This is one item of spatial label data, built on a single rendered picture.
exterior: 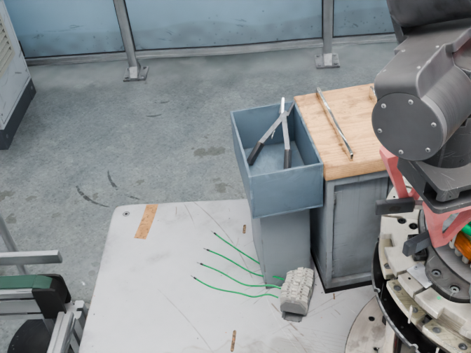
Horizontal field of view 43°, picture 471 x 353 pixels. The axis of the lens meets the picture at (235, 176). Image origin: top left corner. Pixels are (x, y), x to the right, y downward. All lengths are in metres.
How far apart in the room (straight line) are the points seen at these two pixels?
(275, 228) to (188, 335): 0.23
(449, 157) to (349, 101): 0.45
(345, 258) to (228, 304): 0.21
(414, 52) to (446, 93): 0.04
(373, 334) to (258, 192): 0.30
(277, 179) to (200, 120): 1.98
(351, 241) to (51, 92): 2.49
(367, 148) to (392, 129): 0.42
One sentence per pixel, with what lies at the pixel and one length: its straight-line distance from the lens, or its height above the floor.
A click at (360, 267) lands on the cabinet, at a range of 1.04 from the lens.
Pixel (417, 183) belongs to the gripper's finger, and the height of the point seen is 1.25.
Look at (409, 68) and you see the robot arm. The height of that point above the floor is 1.38.
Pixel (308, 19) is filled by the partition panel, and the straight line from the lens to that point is 3.05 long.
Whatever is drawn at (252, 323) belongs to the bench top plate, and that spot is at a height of 0.78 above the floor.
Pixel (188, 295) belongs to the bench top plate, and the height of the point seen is 0.78.
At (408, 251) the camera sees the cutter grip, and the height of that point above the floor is 1.17.
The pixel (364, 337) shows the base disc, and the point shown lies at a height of 0.80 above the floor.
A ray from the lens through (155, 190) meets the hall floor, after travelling 2.48.
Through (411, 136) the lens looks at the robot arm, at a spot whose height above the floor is 1.34.
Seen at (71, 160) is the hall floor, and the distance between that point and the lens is 2.75.
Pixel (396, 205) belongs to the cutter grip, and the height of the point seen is 1.18.
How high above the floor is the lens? 1.62
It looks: 41 degrees down
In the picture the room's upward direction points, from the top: 7 degrees counter-clockwise
